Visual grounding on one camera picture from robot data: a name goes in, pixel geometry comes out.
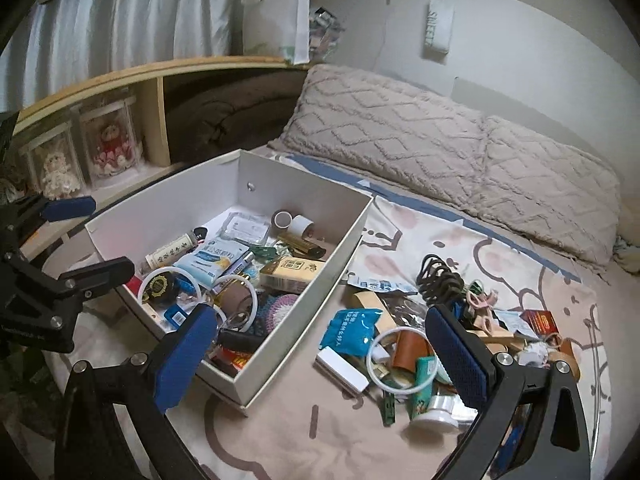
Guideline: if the white curtain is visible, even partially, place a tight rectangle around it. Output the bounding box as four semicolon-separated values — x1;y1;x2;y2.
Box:
0;0;246;111

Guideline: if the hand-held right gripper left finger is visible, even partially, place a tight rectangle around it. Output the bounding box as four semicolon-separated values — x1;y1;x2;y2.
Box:
52;304;221;480

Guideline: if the beige cloth pile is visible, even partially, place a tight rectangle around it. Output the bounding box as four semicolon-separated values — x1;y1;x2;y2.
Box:
612;205;640;274

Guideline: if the white rectangular block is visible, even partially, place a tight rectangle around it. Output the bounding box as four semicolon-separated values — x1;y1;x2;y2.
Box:
315;346;371;394

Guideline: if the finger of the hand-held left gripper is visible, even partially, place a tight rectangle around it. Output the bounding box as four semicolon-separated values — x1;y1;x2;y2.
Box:
0;195;97;253
30;256;136;312

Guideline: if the white plastic ring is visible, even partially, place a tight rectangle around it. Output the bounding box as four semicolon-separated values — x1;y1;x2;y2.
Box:
137;267;204;307
210;275;260;334
366;327;442;394

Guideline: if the white hanging wall sign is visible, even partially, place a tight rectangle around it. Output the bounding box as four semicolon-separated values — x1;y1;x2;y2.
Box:
422;0;455;63

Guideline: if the wooden shelf unit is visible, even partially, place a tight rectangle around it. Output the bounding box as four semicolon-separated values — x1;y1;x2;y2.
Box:
10;55;311;201

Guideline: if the brown leather piece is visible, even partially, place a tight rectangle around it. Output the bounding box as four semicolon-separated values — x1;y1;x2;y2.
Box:
392;332;433;372

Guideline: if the red printed packet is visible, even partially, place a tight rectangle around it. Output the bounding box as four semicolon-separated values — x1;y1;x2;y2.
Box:
215;347;253;372

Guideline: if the pink hair clip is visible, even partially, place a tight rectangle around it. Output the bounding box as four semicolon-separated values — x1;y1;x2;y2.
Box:
462;290;501;319

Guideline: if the white storage box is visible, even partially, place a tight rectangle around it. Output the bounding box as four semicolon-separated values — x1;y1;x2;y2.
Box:
84;149;375;418

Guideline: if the white doll display case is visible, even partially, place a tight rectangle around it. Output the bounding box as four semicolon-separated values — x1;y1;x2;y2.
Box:
20;120;88;201

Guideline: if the beige textured pillow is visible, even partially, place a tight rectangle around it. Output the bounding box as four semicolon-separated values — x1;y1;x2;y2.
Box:
460;116;621;268
270;64;488;211

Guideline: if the mint green tube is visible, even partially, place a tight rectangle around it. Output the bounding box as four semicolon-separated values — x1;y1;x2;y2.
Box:
409;355;458;428

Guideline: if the gold carton box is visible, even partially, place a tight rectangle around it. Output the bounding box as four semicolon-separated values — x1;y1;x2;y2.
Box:
259;256;326;295

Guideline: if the white paper bag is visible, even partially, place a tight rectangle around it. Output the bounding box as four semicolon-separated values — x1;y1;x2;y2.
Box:
241;0;312;66

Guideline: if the clear plastic organizer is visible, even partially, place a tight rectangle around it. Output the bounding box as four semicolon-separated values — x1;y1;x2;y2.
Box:
307;6;346;63

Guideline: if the white tube black cap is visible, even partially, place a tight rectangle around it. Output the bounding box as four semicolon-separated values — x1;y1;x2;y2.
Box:
145;232;197;272

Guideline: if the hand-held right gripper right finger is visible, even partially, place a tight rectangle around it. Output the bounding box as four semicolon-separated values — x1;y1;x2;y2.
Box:
425;302;598;480

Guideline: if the printed bed sheet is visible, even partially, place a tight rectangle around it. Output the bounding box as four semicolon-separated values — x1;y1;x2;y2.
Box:
45;152;616;480

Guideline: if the blue white medicine sachet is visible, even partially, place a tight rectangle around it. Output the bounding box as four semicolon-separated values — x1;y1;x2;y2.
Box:
175;240;250;289

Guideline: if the black round gold badge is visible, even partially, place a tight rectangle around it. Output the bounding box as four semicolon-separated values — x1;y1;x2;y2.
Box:
147;274;181;303

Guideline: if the brown folded blanket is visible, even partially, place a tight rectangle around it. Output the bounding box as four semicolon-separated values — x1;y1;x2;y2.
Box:
164;67;308;166

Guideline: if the red patterned box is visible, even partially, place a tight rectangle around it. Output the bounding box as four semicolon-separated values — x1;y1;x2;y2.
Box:
520;310;558;337

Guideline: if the gold black tube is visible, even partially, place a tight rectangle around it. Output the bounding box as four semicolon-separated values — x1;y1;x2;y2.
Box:
277;235;326;259

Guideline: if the red doll display case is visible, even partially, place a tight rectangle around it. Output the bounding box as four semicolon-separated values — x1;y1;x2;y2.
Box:
80;95;146;188

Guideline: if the blue white flat sachet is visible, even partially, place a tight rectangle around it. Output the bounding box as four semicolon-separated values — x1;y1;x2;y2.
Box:
347;272;417;297

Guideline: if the blue wipes packet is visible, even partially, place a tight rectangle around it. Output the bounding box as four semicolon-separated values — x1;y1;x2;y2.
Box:
319;308;384;356

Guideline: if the purple crochet piece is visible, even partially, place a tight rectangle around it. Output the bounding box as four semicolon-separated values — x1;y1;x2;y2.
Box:
250;292;302;337

